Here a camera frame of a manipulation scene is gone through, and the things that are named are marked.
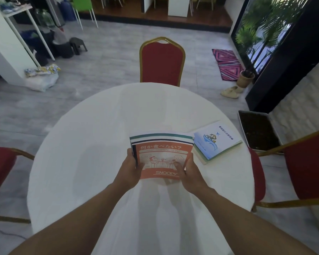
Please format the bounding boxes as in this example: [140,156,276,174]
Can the person's right forearm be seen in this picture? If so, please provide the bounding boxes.
[193,186,318,255]

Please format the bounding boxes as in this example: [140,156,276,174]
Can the person's right hand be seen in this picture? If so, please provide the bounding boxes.
[174,152,211,194]

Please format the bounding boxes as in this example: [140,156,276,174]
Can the beige slippers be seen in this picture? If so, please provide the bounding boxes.
[220,86,244,99]

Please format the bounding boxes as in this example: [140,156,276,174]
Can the blue whale picture booklet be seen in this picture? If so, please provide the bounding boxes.
[194,120,243,165]

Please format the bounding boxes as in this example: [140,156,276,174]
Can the white plastic bag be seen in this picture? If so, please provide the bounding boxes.
[24,64,61,92]

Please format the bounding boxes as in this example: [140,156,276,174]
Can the white round tablecloth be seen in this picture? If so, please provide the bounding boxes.
[27,83,256,255]

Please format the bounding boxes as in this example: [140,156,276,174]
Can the pink patterned floor mat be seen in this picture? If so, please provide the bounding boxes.
[212,49,245,81]

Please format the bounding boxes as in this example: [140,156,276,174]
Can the white metal frame table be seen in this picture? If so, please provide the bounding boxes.
[0,3,56,67]

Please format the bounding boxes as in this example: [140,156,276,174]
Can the person's left forearm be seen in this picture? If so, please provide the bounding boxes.
[9,182,135,255]

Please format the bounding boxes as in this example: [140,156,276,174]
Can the green plastic chair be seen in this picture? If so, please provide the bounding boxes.
[71,0,99,31]

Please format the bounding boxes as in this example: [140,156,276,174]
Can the planter tray with soil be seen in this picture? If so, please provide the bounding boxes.
[238,110,283,154]

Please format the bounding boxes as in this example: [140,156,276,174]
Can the red gold banquet chair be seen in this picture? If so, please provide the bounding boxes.
[0,147,35,224]
[139,37,186,87]
[248,126,319,213]

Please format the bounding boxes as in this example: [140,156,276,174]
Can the small black step stool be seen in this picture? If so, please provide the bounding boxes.
[69,37,88,55]

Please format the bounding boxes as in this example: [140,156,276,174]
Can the blue water jug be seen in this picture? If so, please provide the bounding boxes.
[61,0,76,22]

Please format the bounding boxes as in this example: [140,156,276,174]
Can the black bucket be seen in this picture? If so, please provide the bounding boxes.
[53,41,74,59]

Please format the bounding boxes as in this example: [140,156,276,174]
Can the potted palm plant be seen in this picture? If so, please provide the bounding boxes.
[235,0,303,88]

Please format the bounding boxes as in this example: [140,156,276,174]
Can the orange cartoon notebook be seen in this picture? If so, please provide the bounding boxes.
[129,133,195,181]

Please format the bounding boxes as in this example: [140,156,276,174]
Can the person's left hand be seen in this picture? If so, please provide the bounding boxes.
[113,148,146,191]

